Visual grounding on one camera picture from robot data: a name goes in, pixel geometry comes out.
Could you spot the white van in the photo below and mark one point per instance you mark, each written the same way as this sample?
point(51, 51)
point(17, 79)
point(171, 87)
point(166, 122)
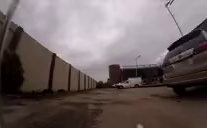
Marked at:
point(131, 83)

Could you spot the dark building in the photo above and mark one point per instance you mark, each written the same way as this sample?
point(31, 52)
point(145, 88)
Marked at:
point(137, 72)

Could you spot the brown dirt road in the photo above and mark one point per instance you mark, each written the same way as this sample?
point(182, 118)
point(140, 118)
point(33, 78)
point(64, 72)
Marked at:
point(124, 106)

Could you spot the robot's own part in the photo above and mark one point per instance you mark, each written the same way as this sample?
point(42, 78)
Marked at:
point(139, 126)

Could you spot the leaning pole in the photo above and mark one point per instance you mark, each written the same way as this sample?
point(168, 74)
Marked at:
point(175, 20)

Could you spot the silver car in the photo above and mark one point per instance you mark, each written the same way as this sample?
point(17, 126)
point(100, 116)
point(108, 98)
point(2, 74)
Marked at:
point(191, 63)

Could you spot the dark bush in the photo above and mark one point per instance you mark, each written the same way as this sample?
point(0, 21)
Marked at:
point(11, 73)

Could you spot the pale concrete wall dark posts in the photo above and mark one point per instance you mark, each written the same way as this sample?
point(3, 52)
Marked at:
point(36, 66)

